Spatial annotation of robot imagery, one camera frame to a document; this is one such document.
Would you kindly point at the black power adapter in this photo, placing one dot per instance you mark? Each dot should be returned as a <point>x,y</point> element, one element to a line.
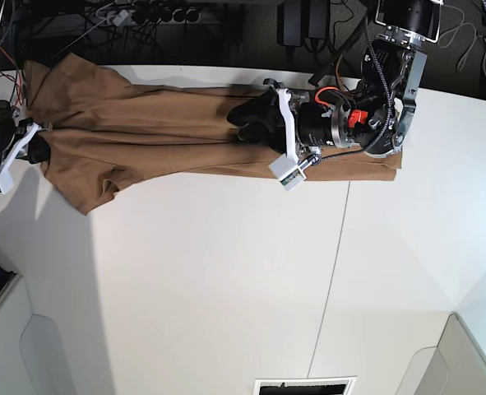
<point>302,19</point>

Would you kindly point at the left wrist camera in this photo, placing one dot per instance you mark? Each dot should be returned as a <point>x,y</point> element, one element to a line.
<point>288,171</point>

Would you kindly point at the white power strip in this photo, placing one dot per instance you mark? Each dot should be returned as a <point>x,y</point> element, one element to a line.
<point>113,18</point>

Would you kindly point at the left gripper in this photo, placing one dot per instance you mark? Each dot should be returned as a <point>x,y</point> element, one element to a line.
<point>312,121</point>

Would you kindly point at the white framed floor vent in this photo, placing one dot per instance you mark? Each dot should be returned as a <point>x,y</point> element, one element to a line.
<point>326,386</point>

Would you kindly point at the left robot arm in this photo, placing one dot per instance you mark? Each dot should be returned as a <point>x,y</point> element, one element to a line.
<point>392,69</point>

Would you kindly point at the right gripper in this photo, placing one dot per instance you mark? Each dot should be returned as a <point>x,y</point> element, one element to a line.
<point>35,151</point>

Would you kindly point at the brown t-shirt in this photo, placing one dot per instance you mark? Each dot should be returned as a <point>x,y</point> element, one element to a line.
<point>109,133</point>

